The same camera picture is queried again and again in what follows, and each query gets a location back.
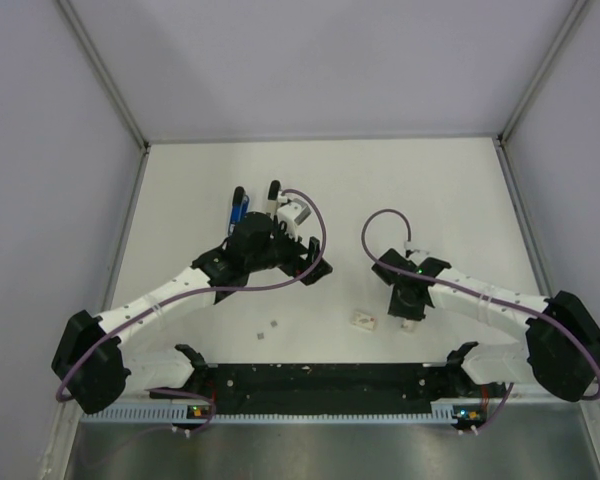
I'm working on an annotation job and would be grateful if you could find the left aluminium corner post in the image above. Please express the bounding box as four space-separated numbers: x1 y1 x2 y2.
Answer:
53 0 149 152

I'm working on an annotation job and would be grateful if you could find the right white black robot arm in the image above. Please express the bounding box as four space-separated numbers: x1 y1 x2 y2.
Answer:
372 249 600 402

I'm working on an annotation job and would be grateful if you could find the blue stapler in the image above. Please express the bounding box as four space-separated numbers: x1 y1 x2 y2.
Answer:
227 186 250 236

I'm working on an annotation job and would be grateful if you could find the grey slotted cable duct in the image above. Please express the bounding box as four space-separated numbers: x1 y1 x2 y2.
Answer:
81 402 480 425

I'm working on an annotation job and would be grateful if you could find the right aluminium corner post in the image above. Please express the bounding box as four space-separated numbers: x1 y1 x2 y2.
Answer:
497 0 595 147

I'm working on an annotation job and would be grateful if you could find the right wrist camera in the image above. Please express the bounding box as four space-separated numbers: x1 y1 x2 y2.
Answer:
404 241 431 261

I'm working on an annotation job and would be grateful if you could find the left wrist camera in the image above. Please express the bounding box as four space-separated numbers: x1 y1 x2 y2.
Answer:
275 194 311 238

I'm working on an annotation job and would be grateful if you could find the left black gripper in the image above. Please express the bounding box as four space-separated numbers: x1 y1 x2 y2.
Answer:
246 218 331 285

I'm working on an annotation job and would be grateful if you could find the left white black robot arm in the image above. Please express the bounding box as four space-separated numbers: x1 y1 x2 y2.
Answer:
51 212 333 414

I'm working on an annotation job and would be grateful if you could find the aluminium corner post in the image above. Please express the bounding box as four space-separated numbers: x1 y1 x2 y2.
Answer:
497 0 595 147
53 0 149 152

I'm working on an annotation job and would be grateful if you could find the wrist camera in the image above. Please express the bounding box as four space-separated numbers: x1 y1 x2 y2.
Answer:
275 194 311 238
404 241 431 261

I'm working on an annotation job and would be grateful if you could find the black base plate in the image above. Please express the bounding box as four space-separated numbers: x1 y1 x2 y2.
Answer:
179 363 489 416

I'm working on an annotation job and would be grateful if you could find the staple box with red dot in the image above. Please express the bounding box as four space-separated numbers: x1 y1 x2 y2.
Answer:
350 310 377 332

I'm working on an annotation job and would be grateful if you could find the small white staple box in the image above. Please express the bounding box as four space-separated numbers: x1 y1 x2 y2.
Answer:
400 319 420 334

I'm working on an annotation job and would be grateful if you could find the grey black stapler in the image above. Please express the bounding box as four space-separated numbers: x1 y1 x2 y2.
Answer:
265 180 281 218

